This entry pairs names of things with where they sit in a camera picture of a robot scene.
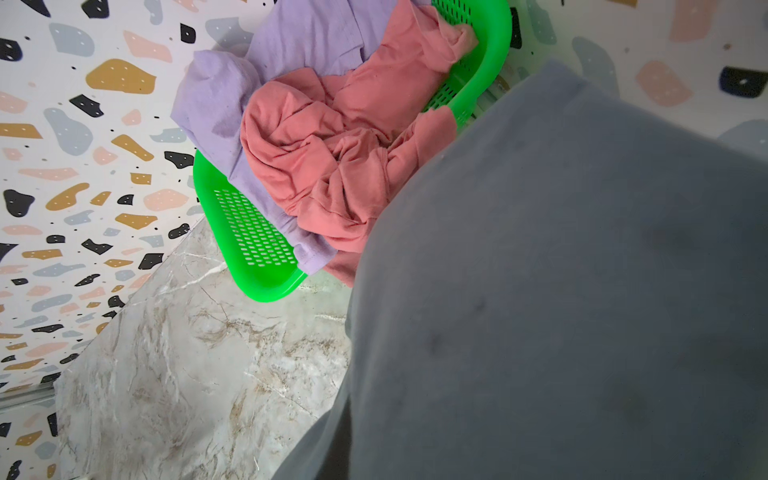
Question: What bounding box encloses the dark pink t-shirt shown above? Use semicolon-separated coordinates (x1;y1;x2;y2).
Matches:
240;1;477;285

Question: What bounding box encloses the green plastic basket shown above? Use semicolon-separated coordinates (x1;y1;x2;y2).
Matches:
193;0;513;303

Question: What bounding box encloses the lilac t-shirt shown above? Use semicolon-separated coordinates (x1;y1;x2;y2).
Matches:
171;0;396;286

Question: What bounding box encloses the grey t-shirt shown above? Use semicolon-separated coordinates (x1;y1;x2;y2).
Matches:
276;62;767;479

